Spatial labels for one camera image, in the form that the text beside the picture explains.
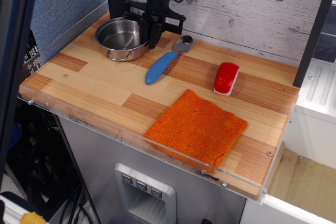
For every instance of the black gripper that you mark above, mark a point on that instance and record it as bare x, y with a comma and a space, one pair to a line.
154, 17

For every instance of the stainless steel pot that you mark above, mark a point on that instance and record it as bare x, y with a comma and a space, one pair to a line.
119, 40

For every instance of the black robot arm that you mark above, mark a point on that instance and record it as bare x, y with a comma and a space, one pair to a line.
154, 17

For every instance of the clear acrylic counter guard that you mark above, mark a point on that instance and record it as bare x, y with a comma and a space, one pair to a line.
84, 87

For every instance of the red and white toy sushi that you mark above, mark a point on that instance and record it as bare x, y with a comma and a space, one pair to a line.
225, 78

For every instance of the blue fabric panel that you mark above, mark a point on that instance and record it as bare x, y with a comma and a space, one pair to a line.
56, 23

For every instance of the orange knitted cloth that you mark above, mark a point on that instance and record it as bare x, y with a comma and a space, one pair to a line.
196, 132

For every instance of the silver toy fridge cabinet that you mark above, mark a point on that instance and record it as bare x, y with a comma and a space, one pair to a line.
96, 153

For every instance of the grey ice dispenser panel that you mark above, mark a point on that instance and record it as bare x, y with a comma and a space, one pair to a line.
145, 199

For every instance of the white toy sink unit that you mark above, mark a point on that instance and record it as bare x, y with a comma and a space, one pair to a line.
301, 186

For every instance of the blue handled metal spoon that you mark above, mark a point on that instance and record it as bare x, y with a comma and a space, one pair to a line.
182, 45

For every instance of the dark right support post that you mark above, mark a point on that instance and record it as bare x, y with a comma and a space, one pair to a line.
312, 42

